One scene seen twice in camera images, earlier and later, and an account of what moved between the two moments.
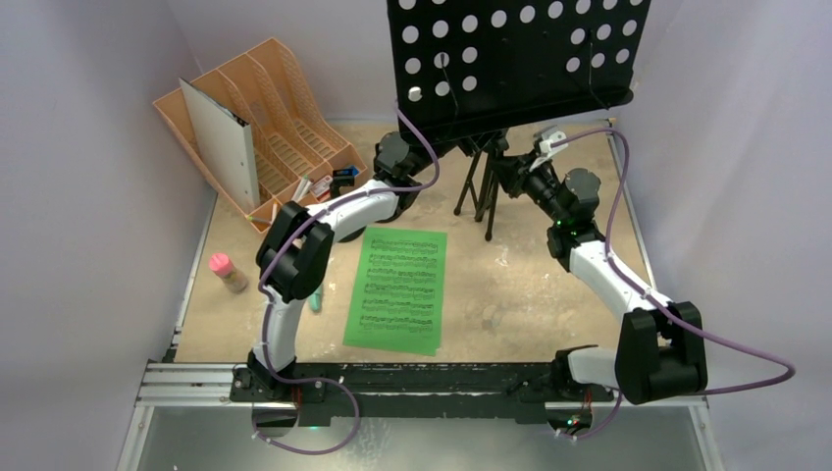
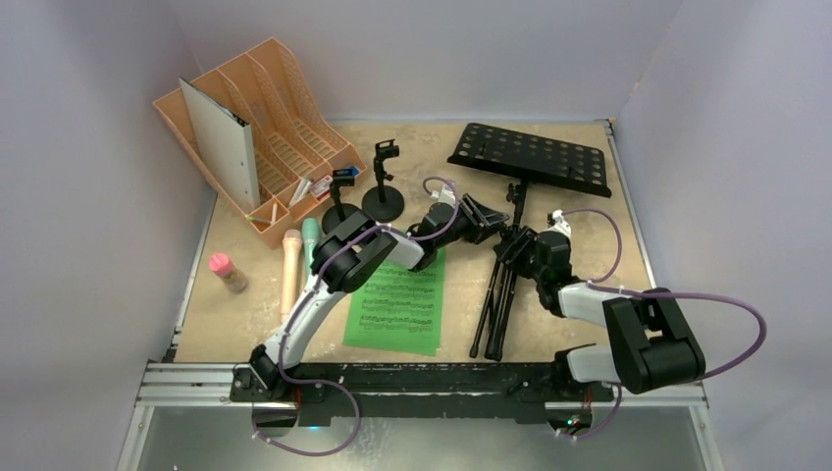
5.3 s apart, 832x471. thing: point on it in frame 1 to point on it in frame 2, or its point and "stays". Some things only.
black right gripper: [505, 169] to [520, 249]
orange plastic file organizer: [300, 153] stays
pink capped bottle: [222, 266] stays
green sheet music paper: [397, 292] stays
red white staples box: [321, 188] stays
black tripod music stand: [471, 72] to [525, 157]
